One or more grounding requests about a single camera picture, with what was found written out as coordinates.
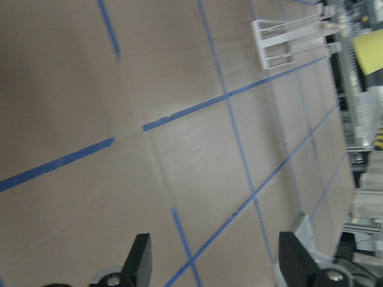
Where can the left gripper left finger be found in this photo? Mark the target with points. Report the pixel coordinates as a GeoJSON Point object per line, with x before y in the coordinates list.
{"type": "Point", "coordinates": [137, 268]}

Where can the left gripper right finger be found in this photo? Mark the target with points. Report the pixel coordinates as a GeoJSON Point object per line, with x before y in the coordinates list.
{"type": "Point", "coordinates": [297, 266]}

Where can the yellow plastic cup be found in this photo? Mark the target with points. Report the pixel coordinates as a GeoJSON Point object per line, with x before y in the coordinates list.
{"type": "Point", "coordinates": [368, 51]}

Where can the white wire dish rack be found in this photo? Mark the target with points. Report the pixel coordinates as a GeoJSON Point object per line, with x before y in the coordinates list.
{"type": "Point", "coordinates": [277, 41]}

